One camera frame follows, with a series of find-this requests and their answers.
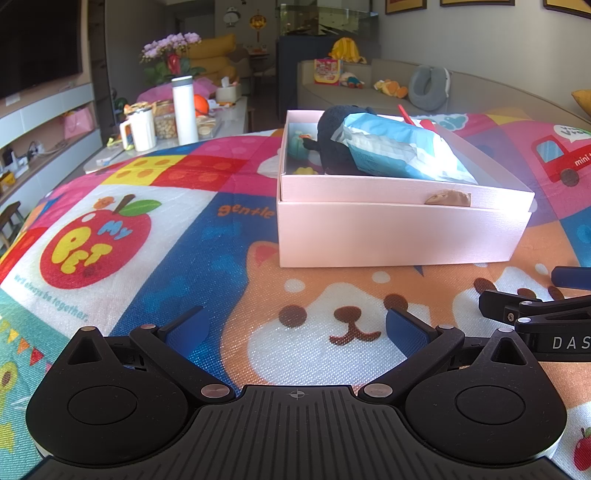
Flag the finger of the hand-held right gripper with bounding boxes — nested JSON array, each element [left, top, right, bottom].
[[551, 266, 591, 291], [478, 289, 546, 325]]

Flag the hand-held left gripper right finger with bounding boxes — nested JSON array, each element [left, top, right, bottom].
[[358, 307, 527, 404]]

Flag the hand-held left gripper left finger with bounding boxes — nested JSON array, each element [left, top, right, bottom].
[[69, 305, 236, 403]]

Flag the pink cardboard box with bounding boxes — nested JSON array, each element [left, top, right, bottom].
[[276, 109, 536, 268]]

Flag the blue wipes packet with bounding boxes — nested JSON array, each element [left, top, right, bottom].
[[330, 113, 481, 186]]

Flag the black plush toy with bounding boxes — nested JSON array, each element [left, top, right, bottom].
[[316, 105, 385, 176]]

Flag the white roll with red ends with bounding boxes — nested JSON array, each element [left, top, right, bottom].
[[397, 104, 437, 135]]

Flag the colourful printed play mat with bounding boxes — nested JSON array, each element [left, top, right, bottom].
[[0, 108, 591, 480]]

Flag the yellow cushion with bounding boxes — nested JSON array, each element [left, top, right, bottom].
[[571, 89, 591, 122]]

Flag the white lidded mug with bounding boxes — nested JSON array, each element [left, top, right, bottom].
[[119, 108, 157, 152]]

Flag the beige sofa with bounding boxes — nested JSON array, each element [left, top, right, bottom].
[[297, 58, 591, 126]]

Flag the clear jar of nuts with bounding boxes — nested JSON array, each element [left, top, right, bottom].
[[154, 100, 179, 140]]

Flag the wooden stool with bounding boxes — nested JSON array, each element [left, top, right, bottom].
[[0, 202, 23, 248]]

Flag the white coffee table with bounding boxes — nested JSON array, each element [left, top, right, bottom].
[[84, 95, 250, 175]]

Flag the white thermos bottle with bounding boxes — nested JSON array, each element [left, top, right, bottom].
[[172, 75, 199, 147]]

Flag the pink gift bag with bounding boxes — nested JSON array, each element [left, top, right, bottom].
[[63, 107, 95, 141]]

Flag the grey neck pillow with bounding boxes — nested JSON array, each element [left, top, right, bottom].
[[410, 65, 451, 112]]

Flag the white tissue box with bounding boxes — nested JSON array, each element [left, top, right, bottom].
[[216, 76, 242, 103]]

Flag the orange plush toy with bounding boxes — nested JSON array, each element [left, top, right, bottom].
[[374, 79, 410, 100]]

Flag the dark cabinet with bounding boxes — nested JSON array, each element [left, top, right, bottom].
[[277, 34, 382, 124]]

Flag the colourful toy box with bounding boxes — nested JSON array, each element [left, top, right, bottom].
[[314, 58, 343, 86]]

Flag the framed picture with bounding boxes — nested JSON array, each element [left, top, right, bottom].
[[385, 0, 426, 15], [543, 0, 591, 13], [440, 0, 516, 8]]

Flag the potted pink flowers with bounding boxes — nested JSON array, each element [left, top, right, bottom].
[[140, 32, 206, 85]]

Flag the yellow cushions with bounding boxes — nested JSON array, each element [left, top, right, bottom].
[[188, 34, 236, 82]]

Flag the yellow plush toy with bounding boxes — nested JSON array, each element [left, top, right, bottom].
[[329, 38, 368, 64]]

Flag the glass fish tank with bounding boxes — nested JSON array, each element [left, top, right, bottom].
[[277, 2, 380, 38]]

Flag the black television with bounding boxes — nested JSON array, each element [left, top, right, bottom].
[[0, 0, 84, 100]]

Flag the white wall shelf unit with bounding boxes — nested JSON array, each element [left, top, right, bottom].
[[0, 80, 100, 205]]

